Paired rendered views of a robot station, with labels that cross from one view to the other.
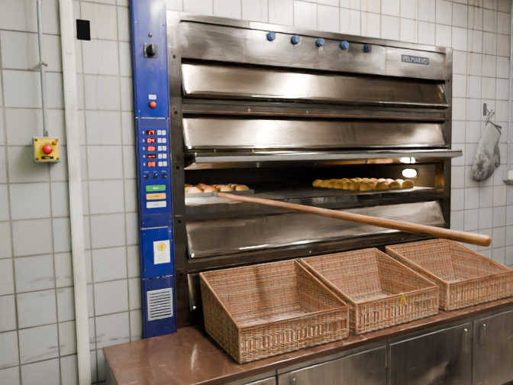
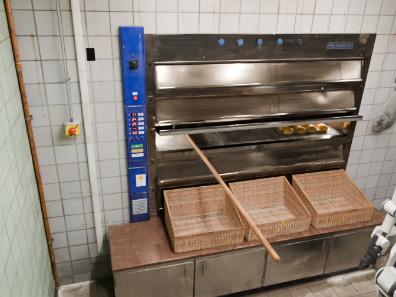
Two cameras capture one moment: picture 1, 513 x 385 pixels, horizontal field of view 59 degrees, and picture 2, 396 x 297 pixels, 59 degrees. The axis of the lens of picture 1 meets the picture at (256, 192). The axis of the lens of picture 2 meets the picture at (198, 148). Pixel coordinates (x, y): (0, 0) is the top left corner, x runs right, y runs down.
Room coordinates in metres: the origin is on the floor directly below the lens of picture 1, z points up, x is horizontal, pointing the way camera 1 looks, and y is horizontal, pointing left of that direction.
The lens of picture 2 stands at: (-0.27, -0.44, 2.39)
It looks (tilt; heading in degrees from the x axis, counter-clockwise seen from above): 24 degrees down; 10
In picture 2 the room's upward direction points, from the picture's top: 2 degrees clockwise
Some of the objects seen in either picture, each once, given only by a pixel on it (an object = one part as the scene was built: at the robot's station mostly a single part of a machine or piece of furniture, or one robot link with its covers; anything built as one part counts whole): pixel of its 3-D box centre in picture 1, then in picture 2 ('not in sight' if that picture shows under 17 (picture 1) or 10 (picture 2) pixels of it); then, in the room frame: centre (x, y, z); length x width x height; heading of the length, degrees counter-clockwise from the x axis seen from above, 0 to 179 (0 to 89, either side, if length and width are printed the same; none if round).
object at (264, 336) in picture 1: (271, 304); (201, 215); (2.09, -0.06, 0.72); 0.56 x 0.49 x 0.28; 116
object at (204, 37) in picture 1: (330, 53); (267, 47); (2.62, -0.44, 1.99); 1.80 x 0.08 x 0.21; 117
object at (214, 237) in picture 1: (334, 223); (257, 161); (2.60, -0.45, 1.02); 1.79 x 0.11 x 0.19; 117
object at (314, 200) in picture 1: (331, 198); (257, 145); (2.62, -0.44, 1.16); 1.80 x 0.06 x 0.04; 117
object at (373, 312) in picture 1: (366, 285); (267, 205); (2.36, -0.58, 0.72); 0.56 x 0.49 x 0.28; 118
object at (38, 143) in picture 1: (46, 150); (72, 128); (1.87, 0.86, 1.46); 0.10 x 0.07 x 0.10; 117
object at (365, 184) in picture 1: (361, 183); (292, 119); (3.26, -0.76, 1.21); 0.61 x 0.48 x 0.06; 27
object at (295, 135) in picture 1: (333, 133); (263, 104); (2.60, -0.45, 1.54); 1.79 x 0.11 x 0.19; 117
